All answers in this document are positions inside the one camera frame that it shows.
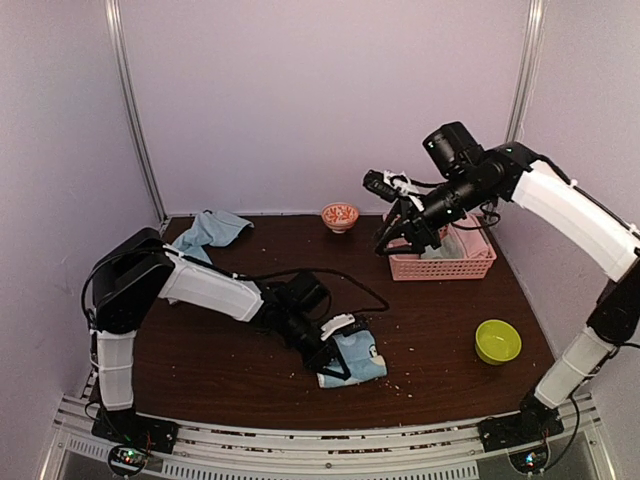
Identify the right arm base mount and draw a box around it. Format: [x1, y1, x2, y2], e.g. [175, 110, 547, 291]
[477, 412, 564, 452]

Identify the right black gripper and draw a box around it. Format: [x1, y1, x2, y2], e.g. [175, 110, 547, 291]
[374, 168, 492, 256]

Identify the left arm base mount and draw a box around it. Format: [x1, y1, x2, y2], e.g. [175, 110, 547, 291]
[91, 412, 179, 454]

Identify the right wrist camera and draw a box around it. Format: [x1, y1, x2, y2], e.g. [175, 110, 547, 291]
[362, 170, 424, 212]

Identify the aluminium frame post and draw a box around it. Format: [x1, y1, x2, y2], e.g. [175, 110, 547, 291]
[104, 0, 168, 223]
[505, 0, 547, 142]

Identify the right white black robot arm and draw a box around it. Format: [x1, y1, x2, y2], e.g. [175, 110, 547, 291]
[363, 122, 639, 442]

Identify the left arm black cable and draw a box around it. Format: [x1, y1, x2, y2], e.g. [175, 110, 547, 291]
[82, 244, 391, 314]

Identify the pink rolled towel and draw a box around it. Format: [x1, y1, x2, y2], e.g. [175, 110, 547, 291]
[453, 215, 491, 259]

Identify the orange patterned ceramic bowl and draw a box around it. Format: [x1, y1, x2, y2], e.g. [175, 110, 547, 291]
[321, 202, 360, 234]

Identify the lime green bowl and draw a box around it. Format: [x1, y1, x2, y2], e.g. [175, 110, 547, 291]
[474, 319, 522, 366]

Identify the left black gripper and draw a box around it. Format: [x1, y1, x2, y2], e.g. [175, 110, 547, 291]
[280, 309, 350, 379]

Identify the plain light blue towel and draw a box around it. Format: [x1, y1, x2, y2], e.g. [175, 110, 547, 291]
[158, 209, 255, 306]

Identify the blue polka dot towel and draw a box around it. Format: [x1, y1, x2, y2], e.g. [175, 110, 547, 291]
[317, 330, 388, 389]

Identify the right aluminium frame post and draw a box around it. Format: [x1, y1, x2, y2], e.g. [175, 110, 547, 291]
[505, 0, 547, 142]

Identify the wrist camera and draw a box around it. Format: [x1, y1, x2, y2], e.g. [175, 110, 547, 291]
[362, 170, 424, 212]
[320, 314, 355, 341]

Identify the pink plastic basket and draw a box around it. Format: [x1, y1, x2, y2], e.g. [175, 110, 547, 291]
[388, 214, 497, 281]

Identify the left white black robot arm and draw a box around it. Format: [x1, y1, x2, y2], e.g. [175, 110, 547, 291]
[81, 228, 355, 444]

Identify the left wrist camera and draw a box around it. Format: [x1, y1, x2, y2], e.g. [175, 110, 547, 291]
[320, 314, 355, 341]

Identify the front aluminium rail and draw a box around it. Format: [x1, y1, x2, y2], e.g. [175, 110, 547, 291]
[36, 395, 619, 479]

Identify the left aluminium frame post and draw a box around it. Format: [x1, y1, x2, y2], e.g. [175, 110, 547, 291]
[104, 0, 168, 223]

